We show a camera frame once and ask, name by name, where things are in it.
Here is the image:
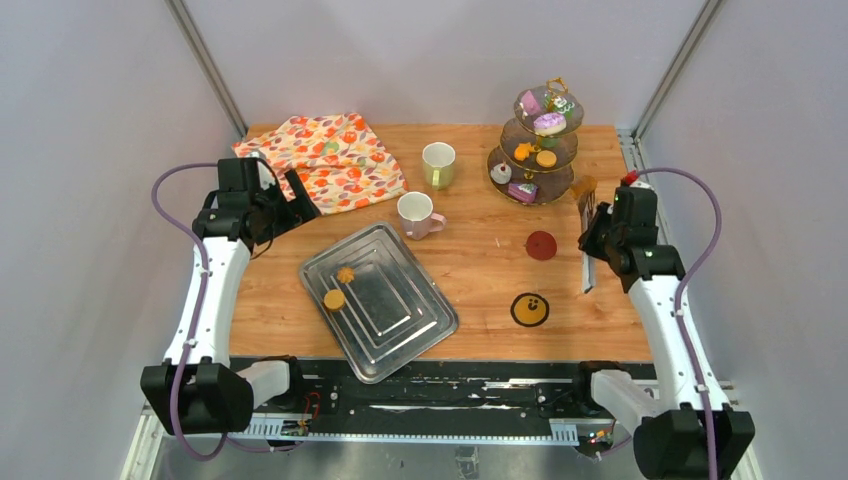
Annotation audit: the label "green mug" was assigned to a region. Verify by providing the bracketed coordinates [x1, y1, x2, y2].
[422, 142, 456, 190]

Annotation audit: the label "three-tier glass cake stand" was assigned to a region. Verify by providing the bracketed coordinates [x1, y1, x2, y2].
[486, 77, 584, 206]

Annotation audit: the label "red round coaster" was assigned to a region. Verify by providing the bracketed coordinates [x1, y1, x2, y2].
[525, 230, 558, 261]

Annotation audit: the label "pink frosted donut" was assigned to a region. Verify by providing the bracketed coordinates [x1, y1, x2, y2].
[533, 112, 567, 137]

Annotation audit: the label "pink mug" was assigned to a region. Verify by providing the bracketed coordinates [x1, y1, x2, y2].
[396, 192, 447, 240]

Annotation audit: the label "brown bread roll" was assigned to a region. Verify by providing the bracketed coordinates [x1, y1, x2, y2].
[569, 175, 597, 201]

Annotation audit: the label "orange fish-shaped cookie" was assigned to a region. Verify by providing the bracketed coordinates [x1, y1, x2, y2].
[513, 142, 536, 162]

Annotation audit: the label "swirl butter cookie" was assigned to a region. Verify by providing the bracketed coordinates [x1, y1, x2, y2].
[336, 267, 355, 284]

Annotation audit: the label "silver white tongs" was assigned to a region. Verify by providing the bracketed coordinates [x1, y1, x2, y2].
[577, 188, 598, 295]

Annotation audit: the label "round yellow cracker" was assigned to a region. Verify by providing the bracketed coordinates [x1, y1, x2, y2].
[535, 150, 558, 169]
[322, 289, 347, 312]

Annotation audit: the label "purple cake slice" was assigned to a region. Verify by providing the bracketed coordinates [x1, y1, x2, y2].
[507, 182, 539, 204]

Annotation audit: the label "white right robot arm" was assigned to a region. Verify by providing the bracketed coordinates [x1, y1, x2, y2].
[571, 181, 756, 479]

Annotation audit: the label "white coconut cherry cake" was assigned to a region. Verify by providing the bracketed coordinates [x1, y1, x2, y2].
[489, 162, 512, 185]

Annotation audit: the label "floral orange cloth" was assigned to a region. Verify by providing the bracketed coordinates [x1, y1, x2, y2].
[232, 112, 408, 215]

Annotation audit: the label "silver metal tray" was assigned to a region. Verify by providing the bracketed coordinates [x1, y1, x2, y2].
[298, 222, 459, 384]

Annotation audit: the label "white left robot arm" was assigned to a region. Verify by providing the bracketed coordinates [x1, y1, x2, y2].
[140, 156, 319, 436]

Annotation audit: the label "green kiwi cake slice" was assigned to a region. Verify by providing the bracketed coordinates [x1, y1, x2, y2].
[545, 93, 576, 118]

